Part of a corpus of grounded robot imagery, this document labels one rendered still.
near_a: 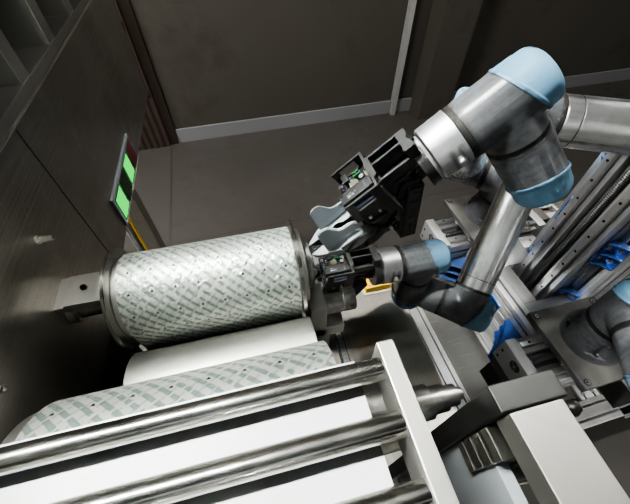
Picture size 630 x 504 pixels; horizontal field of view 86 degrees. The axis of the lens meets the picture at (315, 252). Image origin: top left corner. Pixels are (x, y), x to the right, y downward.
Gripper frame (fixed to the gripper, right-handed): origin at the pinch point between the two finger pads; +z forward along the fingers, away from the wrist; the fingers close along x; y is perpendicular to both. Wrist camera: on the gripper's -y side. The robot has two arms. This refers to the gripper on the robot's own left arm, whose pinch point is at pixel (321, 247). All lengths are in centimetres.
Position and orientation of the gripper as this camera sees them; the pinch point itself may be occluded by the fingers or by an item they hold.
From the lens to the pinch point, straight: 52.7
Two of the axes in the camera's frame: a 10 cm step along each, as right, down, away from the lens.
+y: -6.2, -3.7, -6.9
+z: -7.5, 5.4, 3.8
